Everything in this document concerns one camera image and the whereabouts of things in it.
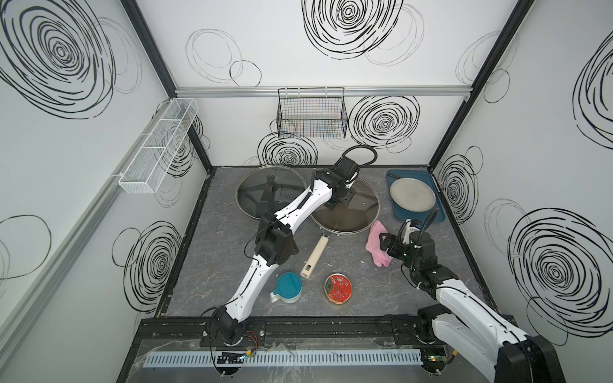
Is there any grey round plate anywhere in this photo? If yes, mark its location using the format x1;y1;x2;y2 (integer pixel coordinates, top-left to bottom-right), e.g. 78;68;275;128
390;178;437;213

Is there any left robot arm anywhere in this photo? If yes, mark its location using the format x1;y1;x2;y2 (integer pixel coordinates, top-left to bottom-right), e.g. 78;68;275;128
212;156;361;345

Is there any white wire shelf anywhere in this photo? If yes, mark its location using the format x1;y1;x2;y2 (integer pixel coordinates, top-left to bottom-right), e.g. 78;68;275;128
118;98;199;194

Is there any brown pan with cream handle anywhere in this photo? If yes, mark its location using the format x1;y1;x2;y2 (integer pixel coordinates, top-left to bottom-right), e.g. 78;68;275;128
300;172;381;280

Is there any black wire basket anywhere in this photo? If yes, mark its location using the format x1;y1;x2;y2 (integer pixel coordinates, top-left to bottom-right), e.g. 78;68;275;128
276;87;349;139

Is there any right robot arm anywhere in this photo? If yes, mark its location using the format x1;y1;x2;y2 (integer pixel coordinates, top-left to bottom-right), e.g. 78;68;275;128
378;229;565;382

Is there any pink cloth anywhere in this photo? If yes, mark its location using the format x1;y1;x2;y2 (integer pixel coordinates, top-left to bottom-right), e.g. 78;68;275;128
365;220;393;267

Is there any teal lidded cup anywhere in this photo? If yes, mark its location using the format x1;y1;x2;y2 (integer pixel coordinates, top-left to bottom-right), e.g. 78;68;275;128
270;272;303;304

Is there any teal tray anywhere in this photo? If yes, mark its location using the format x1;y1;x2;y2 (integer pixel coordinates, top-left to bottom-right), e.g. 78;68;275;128
385;168;446;224

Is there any glass lid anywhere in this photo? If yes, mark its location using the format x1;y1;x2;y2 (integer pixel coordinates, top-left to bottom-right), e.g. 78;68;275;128
235;164;308;221
311;177;380;235

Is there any black frying pan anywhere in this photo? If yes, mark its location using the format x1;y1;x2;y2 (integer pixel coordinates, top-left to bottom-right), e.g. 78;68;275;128
235;164;308;222

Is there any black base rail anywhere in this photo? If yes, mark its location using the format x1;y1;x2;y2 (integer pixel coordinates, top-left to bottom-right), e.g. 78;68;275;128
134;314;440;346

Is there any glass lid on black pan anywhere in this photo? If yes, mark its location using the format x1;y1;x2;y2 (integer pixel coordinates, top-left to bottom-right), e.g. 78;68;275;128
235;164;308;221

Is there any white slotted cable duct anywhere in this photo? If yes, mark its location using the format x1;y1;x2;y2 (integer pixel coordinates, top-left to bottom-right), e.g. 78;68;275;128
142;349;423;368

